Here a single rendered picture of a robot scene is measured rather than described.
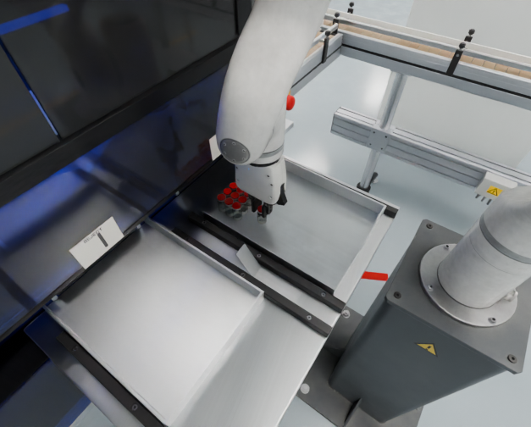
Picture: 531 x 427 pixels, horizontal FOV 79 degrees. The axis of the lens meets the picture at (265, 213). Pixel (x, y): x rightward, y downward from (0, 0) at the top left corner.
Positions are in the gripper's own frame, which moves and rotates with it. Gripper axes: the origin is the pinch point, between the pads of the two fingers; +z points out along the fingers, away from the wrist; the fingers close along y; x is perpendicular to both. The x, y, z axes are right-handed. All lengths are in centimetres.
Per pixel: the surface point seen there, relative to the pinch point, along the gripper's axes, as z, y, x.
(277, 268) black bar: 4.0, 10.5, -9.3
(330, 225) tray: 5.8, 14.0, 8.1
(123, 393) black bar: 4.0, 2.8, -42.7
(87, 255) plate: -7.4, -14.2, -31.4
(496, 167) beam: 39, 50, 101
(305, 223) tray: 5.8, 8.8, 5.3
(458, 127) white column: 60, 30, 156
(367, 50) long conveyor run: 5, -15, 95
